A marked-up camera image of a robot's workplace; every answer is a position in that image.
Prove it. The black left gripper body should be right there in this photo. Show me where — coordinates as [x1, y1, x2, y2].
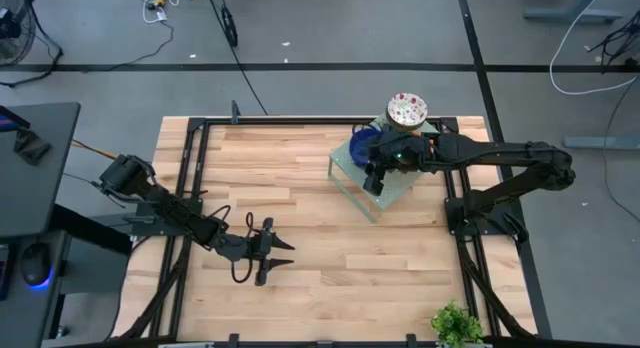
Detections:
[247, 216, 277, 288]

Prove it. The small green plant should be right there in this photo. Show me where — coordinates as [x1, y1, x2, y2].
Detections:
[430, 300, 485, 348]

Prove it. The black side desk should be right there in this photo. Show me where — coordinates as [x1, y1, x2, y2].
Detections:
[0, 101, 82, 239]

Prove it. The white power strip with cables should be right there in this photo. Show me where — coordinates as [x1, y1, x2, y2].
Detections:
[141, 0, 197, 25]

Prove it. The white floor cable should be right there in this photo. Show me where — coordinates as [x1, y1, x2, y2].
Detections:
[548, 0, 640, 97]

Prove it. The black aluminium table frame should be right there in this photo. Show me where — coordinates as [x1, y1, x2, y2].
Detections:
[110, 115, 555, 348]

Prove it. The black floor cable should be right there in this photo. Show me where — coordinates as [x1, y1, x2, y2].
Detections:
[82, 20, 175, 73]
[205, 0, 270, 117]

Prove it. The black phone stand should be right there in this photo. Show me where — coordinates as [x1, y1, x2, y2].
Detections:
[13, 127, 52, 167]

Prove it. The dark tablet device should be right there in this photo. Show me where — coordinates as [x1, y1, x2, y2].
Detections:
[0, 105, 31, 134]

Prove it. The orange cable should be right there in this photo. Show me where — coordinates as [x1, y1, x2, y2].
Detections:
[69, 138, 118, 162]

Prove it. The black cable bundle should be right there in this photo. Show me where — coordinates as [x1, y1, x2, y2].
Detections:
[586, 21, 640, 67]

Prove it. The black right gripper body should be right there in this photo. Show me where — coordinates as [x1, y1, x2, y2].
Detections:
[363, 130, 432, 197]

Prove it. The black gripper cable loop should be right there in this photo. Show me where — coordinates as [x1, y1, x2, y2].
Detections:
[228, 211, 257, 285]

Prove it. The green perforated metal rack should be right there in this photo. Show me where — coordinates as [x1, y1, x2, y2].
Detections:
[327, 112, 442, 224]

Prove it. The black mouse with blue light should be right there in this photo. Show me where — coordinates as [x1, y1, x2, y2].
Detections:
[19, 241, 54, 292]

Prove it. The grey table foot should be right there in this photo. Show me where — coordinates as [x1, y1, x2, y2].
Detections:
[523, 0, 625, 25]
[563, 133, 640, 151]

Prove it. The black floor fan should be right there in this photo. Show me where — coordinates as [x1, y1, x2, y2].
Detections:
[0, 0, 65, 89]

